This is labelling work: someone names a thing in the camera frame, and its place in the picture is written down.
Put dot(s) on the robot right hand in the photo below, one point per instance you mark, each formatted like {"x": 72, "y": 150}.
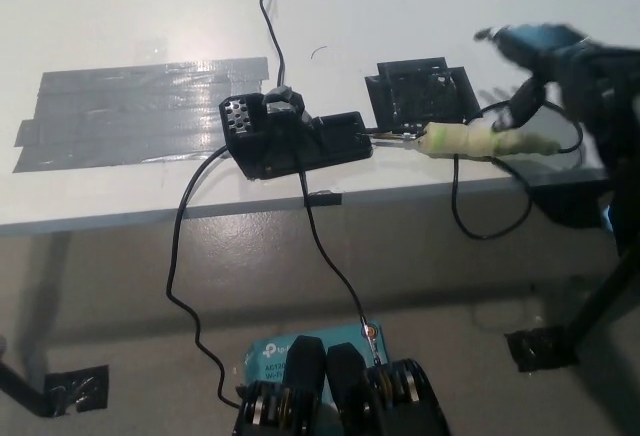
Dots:
{"x": 550, "y": 51}

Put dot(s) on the black soldering iron stand base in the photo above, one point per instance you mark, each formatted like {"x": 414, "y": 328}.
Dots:
{"x": 335, "y": 143}

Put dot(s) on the black robot torso blocks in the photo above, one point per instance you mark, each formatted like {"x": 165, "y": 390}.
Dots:
{"x": 345, "y": 391}

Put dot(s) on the black square tape patch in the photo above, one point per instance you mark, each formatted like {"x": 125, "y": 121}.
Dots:
{"x": 415, "y": 96}

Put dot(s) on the black slanted table leg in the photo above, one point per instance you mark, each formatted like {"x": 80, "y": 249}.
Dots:
{"x": 595, "y": 306}

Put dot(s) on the small black tape strip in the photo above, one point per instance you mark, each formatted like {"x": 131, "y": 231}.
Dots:
{"x": 324, "y": 199}

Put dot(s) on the black floor tape patch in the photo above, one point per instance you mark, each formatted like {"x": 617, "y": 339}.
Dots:
{"x": 80, "y": 386}
{"x": 535, "y": 351}

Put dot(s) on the teal tp-link router box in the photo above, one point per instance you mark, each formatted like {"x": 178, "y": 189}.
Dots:
{"x": 270, "y": 356}

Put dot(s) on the grey table leg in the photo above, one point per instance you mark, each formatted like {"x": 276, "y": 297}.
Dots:
{"x": 47, "y": 296}

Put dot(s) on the black table foot bar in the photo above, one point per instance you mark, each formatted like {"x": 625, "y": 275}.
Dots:
{"x": 20, "y": 388}

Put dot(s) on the black table frame bracket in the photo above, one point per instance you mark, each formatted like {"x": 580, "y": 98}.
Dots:
{"x": 565, "y": 203}

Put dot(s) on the grey duct tape patch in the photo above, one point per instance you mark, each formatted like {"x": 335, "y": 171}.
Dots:
{"x": 130, "y": 111}

